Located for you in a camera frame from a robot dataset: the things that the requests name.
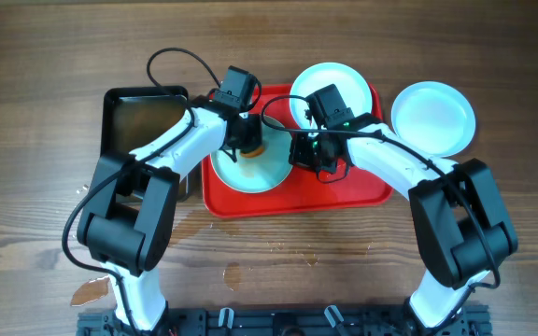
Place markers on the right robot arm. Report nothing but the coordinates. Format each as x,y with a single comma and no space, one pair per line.
463,229

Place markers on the black water tray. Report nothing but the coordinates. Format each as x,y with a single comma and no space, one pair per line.
135,116

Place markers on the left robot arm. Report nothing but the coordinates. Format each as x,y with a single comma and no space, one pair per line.
126,218

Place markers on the white plate with long stain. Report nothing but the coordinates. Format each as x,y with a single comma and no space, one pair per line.
434,117

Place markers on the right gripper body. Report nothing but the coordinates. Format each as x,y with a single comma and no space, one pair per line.
310,151

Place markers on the green orange sponge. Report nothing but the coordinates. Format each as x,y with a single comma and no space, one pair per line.
253,153

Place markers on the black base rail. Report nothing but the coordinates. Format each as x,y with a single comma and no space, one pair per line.
333,320

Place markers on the red plastic tray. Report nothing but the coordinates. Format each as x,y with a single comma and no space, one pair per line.
301,191

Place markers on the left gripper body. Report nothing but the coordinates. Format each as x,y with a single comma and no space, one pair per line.
251,130

